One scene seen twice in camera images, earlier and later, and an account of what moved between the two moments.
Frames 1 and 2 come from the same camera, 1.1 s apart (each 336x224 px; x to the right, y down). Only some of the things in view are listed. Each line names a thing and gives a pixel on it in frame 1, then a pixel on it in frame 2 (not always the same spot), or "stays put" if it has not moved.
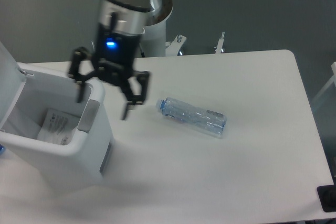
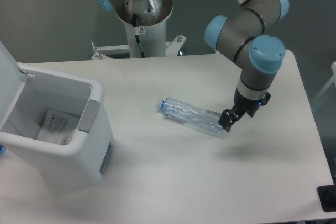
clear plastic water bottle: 209,121 stays put
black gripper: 115,54 → 241,104
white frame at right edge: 333,80 stays put
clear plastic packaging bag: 58,127 stays put
